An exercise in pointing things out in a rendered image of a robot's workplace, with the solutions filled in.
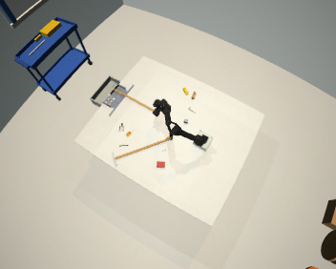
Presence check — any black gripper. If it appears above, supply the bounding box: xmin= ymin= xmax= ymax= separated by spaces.
xmin=153 ymin=98 xmax=168 ymax=116

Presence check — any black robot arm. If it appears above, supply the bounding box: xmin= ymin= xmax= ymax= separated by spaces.
xmin=153 ymin=99 xmax=208 ymax=147

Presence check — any red rectangular block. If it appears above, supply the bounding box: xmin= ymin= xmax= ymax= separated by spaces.
xmin=157 ymin=161 xmax=165 ymax=168

